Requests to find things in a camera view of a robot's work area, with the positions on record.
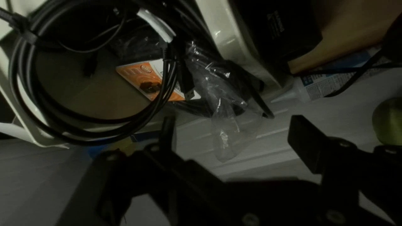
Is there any flat tan cardboard box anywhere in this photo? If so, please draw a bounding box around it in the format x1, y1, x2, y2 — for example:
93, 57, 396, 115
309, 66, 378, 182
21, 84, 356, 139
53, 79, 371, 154
288, 0, 402, 76

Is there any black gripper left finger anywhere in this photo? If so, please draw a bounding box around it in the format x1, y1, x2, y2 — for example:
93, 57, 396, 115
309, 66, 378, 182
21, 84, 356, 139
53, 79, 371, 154
55, 115, 236, 226

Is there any white metal shelf unit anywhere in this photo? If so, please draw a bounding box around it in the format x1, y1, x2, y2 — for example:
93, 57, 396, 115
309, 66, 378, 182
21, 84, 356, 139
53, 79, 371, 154
0, 65, 402, 226

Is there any small tape roll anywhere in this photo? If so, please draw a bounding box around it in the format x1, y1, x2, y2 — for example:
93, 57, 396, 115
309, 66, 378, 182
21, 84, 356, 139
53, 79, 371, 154
371, 95, 402, 147

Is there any thin black cable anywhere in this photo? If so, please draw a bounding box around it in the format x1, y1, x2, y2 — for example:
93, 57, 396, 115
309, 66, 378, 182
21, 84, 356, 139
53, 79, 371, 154
324, 16, 402, 99

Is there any crumpled clear plastic bag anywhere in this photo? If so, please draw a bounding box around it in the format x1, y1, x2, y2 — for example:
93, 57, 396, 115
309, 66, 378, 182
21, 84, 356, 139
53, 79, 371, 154
182, 39, 270, 163

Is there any colourful printed flat package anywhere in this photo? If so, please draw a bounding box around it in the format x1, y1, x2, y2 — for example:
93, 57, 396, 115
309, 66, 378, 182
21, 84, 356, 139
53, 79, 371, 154
292, 46, 383, 103

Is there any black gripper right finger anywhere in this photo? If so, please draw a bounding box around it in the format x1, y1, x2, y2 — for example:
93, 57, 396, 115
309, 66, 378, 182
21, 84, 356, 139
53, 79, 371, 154
287, 114, 402, 226

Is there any orange printed packet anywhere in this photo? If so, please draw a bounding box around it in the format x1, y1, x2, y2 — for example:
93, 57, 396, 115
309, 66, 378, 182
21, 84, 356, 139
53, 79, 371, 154
114, 59, 187, 103

